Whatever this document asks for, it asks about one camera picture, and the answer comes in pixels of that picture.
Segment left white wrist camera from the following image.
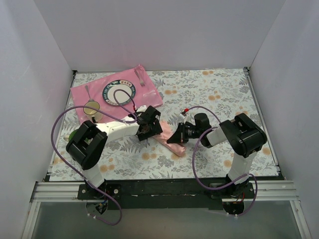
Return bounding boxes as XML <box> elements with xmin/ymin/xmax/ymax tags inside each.
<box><xmin>136</xmin><ymin>105</ymin><xmax>148</xmax><ymax>112</ymax></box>

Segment silver spoon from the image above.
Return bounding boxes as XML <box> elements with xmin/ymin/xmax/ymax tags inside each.
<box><xmin>85</xmin><ymin>85</ymin><xmax>95</xmax><ymax>102</ymax></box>

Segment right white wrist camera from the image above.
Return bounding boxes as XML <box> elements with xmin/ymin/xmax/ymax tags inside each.
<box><xmin>183</xmin><ymin>113</ymin><xmax>192</xmax><ymax>124</ymax></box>

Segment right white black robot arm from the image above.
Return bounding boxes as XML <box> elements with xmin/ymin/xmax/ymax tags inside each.
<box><xmin>167</xmin><ymin>113</ymin><xmax>267</xmax><ymax>198</ymax></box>

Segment cream enamel mug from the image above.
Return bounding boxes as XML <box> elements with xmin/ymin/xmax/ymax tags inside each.
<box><xmin>83</xmin><ymin>101</ymin><xmax>103</xmax><ymax>123</ymax></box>

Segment green interior floral mug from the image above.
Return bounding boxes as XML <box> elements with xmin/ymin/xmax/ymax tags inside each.
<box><xmin>63</xmin><ymin>130</ymin><xmax>77</xmax><ymax>142</ymax></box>

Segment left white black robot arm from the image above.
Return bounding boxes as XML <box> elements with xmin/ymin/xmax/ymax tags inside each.
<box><xmin>66</xmin><ymin>106</ymin><xmax>163</xmax><ymax>199</ymax></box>

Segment pink floral placemat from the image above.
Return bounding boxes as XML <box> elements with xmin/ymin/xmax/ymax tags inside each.
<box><xmin>70</xmin><ymin>65</ymin><xmax>163</xmax><ymax>119</ymax></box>

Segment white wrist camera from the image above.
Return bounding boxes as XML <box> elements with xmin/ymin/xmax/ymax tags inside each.
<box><xmin>136</xmin><ymin>105</ymin><xmax>148</xmax><ymax>112</ymax></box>
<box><xmin>183</xmin><ymin>113</ymin><xmax>192</xmax><ymax>124</ymax></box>

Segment white plate dark rim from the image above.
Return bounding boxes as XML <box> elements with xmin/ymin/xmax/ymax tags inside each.
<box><xmin>102</xmin><ymin>80</ymin><xmax>136</xmax><ymax>106</ymax></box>

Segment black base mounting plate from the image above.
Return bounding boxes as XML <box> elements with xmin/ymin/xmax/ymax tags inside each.
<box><xmin>77</xmin><ymin>178</ymin><xmax>257</xmax><ymax>215</ymax></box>

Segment salmon pink satin napkin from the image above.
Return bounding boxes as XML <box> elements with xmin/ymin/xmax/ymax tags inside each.
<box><xmin>153</xmin><ymin>121</ymin><xmax>186</xmax><ymax>157</ymax></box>

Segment silver fork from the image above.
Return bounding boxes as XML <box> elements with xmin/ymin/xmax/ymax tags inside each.
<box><xmin>134</xmin><ymin>69</ymin><xmax>145</xmax><ymax>87</ymax></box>

